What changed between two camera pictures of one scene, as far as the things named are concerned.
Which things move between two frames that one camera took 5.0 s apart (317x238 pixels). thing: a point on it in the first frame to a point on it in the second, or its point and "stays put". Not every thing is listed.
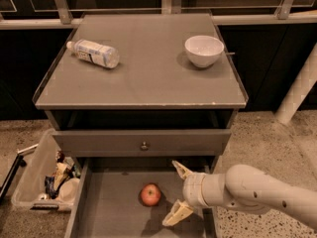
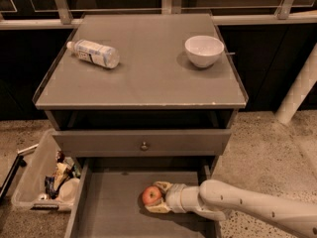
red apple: x=151 y=194 stays put
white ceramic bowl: x=203 y=50 stays put
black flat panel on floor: x=20 y=161 stays put
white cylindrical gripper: x=193 y=189 to x=174 y=198
